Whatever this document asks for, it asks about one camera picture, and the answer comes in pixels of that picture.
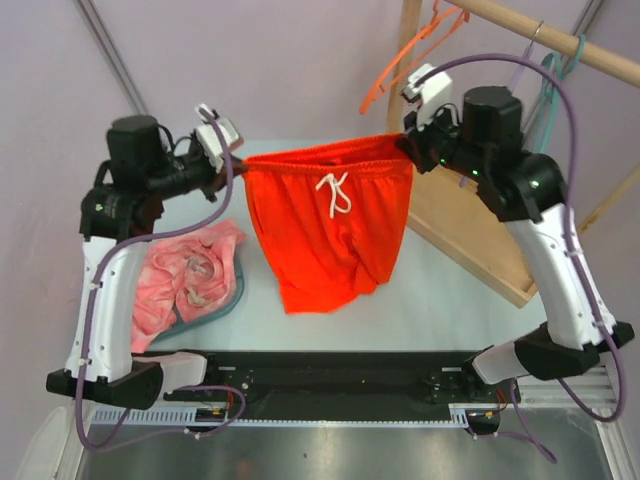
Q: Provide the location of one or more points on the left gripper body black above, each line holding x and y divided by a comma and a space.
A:
189, 171

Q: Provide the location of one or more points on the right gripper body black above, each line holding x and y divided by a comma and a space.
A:
440, 142

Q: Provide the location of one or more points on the orange shorts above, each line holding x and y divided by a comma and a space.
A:
330, 219

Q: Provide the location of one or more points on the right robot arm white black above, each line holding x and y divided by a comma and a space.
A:
527, 193

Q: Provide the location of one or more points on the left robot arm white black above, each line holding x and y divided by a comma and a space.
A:
117, 226

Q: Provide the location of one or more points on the purple plastic hanger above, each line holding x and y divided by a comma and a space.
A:
511, 85

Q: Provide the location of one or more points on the teal plastic hanger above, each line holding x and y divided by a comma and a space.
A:
549, 98

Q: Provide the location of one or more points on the wooden clothes rack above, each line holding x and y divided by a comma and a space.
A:
452, 218

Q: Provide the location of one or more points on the pink garment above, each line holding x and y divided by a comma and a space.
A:
195, 272

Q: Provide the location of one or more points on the teal plastic basket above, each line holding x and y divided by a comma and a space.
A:
180, 326

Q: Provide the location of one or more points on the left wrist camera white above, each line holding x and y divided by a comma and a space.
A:
208, 138

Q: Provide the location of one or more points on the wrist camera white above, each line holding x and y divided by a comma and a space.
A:
208, 138
429, 95

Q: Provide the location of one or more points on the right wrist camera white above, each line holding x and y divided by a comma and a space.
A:
429, 95

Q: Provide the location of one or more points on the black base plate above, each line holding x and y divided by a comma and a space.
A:
350, 386

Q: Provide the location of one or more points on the white slotted cable duct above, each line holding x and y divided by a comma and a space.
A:
212, 417

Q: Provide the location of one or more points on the aluminium frame rail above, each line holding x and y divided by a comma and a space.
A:
594, 389

